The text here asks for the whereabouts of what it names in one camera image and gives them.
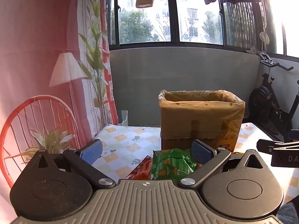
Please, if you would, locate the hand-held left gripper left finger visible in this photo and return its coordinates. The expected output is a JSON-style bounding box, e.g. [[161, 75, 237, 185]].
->
[[23, 139, 116, 189]]

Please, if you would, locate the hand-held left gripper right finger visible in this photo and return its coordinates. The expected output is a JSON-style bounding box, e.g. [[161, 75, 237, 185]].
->
[[179, 139, 271, 188]]

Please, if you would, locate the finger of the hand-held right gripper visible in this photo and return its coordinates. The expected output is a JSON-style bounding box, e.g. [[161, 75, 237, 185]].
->
[[271, 146, 299, 168], [256, 139, 299, 155]]

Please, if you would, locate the brown cardboard box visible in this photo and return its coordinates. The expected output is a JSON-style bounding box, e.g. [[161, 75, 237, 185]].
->
[[158, 89, 246, 153]]

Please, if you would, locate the large green snack packet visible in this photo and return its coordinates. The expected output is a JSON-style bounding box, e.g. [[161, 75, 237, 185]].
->
[[149, 148, 198, 181]]

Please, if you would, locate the red snack packet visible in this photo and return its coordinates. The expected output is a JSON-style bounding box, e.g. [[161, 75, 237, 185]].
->
[[126, 156, 154, 181]]

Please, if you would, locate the black exercise bike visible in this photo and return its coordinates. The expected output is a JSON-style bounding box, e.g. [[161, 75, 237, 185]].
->
[[248, 49, 299, 143]]

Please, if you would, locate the white plastic bin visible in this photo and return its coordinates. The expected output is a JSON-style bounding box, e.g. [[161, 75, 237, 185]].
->
[[117, 110, 128, 126]]

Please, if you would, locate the person's grey fuzzy clothing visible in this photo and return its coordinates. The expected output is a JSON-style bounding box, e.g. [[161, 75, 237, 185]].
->
[[277, 201, 299, 224]]

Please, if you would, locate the white hanging object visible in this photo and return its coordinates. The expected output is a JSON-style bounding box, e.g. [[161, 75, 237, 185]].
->
[[259, 31, 270, 45]]

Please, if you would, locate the printed room scene curtain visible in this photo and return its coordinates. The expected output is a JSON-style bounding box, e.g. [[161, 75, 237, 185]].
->
[[0, 0, 118, 216]]

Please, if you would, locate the black framed window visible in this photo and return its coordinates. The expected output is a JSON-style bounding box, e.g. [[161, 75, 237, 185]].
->
[[107, 0, 299, 59]]

